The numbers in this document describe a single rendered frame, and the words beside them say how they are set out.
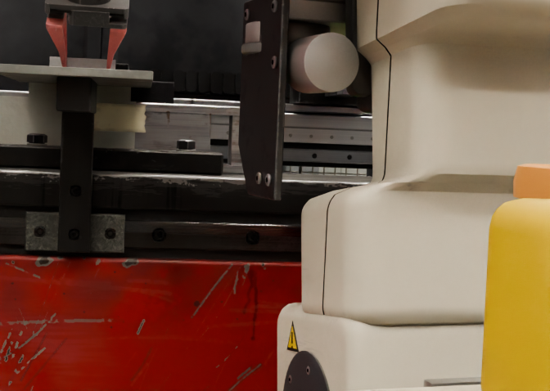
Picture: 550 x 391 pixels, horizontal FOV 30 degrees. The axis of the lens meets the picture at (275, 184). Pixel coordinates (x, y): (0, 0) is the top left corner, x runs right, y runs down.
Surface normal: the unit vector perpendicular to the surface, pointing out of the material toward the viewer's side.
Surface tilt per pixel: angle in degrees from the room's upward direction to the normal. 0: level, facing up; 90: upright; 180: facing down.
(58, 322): 90
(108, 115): 90
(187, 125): 90
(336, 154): 90
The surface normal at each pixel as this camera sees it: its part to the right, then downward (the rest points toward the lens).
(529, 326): -0.95, -0.02
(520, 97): 0.32, -0.07
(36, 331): 0.13, 0.06
